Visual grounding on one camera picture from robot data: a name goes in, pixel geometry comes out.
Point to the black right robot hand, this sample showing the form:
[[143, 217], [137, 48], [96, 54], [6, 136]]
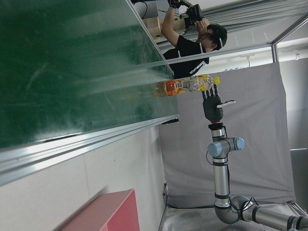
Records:
[[213, 109]]

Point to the orange juice bottle yellow cap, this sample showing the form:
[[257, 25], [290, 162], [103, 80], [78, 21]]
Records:
[[183, 85]]

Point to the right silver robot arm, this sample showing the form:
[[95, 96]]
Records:
[[221, 180]]

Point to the pink plastic basket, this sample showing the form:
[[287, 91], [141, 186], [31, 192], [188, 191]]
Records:
[[113, 211]]

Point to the grey fabric backdrop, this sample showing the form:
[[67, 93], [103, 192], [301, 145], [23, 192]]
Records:
[[252, 144]]

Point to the person in black shirt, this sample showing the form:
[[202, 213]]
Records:
[[187, 47]]

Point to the wooden box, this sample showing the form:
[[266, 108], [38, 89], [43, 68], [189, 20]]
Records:
[[151, 24]]

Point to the aluminium cage frame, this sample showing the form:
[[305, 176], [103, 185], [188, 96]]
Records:
[[274, 51]]

